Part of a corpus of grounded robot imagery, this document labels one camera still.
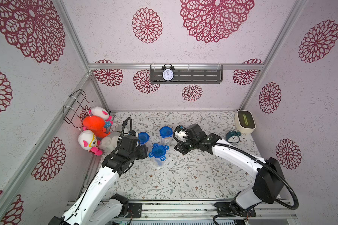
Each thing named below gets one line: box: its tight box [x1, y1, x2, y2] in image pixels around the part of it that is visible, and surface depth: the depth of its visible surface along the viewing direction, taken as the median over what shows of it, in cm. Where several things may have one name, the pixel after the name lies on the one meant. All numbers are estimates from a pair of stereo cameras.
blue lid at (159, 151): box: [148, 142, 170, 161], surface depth 84 cm
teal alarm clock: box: [225, 130, 242, 143], surface depth 99 cm
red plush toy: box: [83, 115, 112, 138], surface depth 90 cm
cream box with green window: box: [234, 109, 257, 135], surface depth 108 cm
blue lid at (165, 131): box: [159, 126, 174, 139], surface depth 93 cm
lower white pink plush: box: [77, 129, 103, 156], surface depth 82 cm
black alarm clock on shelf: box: [161, 63, 176, 82], surface depth 92 cm
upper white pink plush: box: [91, 106, 110, 121], surface depth 97 cm
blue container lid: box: [138, 131, 150, 146], surface depth 90 cm
